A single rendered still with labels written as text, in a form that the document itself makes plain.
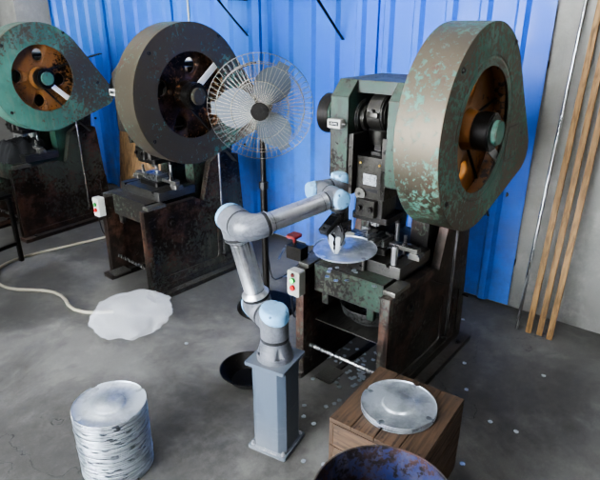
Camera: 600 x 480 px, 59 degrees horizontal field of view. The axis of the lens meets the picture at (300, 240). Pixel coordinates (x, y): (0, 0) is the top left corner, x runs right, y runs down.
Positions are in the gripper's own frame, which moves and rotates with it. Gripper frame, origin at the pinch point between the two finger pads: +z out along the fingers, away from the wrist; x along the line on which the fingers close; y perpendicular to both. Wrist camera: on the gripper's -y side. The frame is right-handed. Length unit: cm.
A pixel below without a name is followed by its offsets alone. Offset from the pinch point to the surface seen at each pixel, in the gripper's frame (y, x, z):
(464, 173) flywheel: 40, -39, -34
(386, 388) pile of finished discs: -19, -40, 43
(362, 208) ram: 23.2, 1.3, -14.0
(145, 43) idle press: 8, 134, -84
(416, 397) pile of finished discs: -16, -52, 43
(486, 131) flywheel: 27, -50, -55
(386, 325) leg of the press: 4.9, -25.3, 30.1
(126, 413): -90, 35, 49
